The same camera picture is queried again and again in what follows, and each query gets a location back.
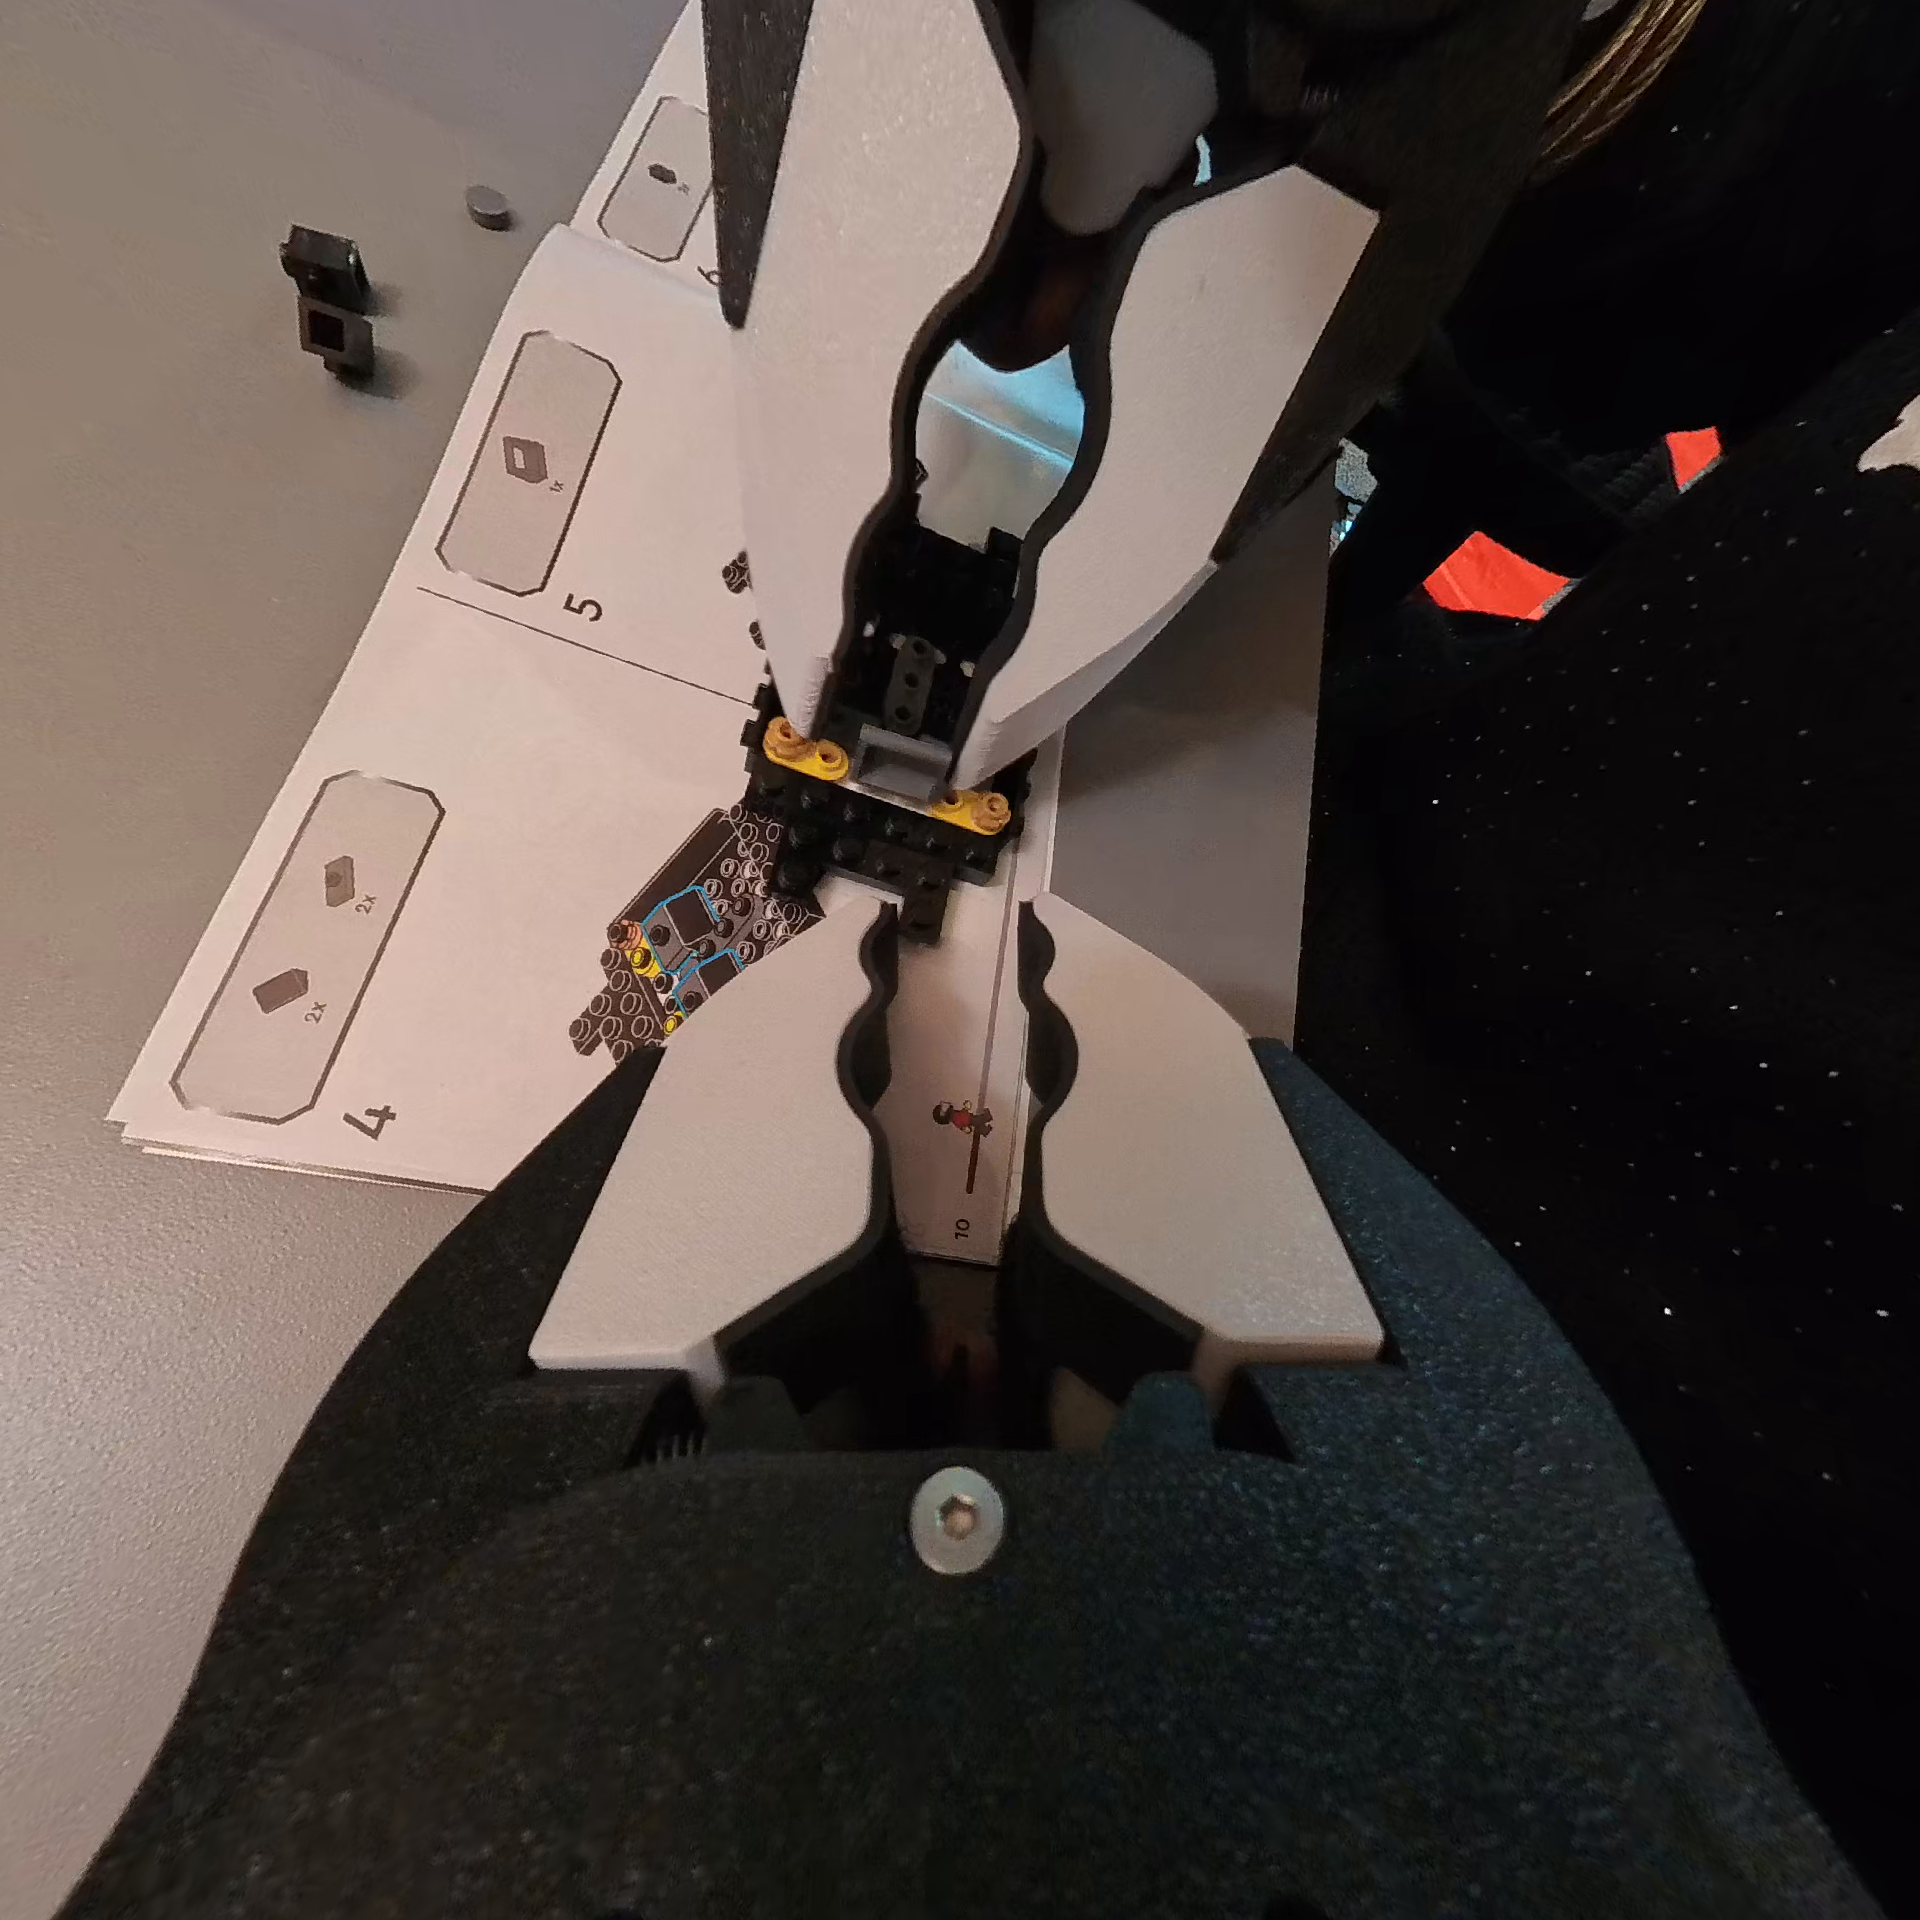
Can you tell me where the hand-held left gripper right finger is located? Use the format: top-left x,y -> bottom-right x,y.
1018,891 -> 1386,1369

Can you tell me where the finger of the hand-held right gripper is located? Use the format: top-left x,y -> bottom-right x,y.
958,161 -> 1383,784
702,0 -> 1039,747

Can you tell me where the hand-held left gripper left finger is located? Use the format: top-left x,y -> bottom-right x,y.
528,895 -> 903,1373

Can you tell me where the black lego model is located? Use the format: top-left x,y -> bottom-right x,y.
742,510 -> 1039,945

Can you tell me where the small black lego piece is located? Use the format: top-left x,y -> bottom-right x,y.
277,221 -> 380,384

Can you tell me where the lego instruction booklet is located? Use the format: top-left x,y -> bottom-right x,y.
106,0 -> 1070,1278

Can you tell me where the red cloth patch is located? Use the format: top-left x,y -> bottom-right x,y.
1416,427 -> 1727,623

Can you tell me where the coiled cable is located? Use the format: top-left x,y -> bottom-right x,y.
1528,0 -> 1712,183

